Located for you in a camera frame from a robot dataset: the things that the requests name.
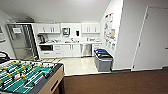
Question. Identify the black built-in microwave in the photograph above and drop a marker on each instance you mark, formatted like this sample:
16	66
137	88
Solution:
46	48

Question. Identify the chrome sink faucet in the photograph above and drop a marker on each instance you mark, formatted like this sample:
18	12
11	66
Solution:
72	39

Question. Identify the white room door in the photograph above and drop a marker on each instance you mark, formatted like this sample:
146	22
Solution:
153	40

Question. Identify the white narrow drawer cabinet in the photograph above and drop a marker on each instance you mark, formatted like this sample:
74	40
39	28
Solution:
96	48

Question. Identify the black lid grey bin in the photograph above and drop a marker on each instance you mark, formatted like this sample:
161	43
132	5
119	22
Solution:
104	63

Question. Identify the stainless steel dishwasher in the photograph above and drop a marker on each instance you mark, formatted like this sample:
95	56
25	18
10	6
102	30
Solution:
86	49

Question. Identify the small green wall sign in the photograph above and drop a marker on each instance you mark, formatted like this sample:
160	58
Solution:
110	45

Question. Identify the stainless steel refrigerator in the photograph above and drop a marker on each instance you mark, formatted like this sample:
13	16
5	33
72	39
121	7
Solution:
21	43

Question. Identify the white wide drawer cabinet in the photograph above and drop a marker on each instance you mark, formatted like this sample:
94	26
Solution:
57	51

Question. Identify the black chair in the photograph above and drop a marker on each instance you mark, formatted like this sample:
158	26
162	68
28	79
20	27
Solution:
4	57

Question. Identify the small blue wall sign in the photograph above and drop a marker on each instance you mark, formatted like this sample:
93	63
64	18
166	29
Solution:
107	43

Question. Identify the framed wall board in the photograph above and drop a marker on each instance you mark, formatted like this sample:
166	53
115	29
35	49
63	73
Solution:
2	34

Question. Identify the green foosball table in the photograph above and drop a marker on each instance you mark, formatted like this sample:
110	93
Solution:
30	77

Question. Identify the white sheet on refrigerator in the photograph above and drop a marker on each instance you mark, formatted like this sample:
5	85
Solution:
16	30

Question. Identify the white two-door wall cabinet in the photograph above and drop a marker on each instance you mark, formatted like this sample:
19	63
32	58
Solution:
48	28

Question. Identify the white two-door base cabinet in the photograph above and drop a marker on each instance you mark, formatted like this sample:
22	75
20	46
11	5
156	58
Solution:
71	50

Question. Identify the beige notice sheet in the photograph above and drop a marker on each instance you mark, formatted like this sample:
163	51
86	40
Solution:
112	33

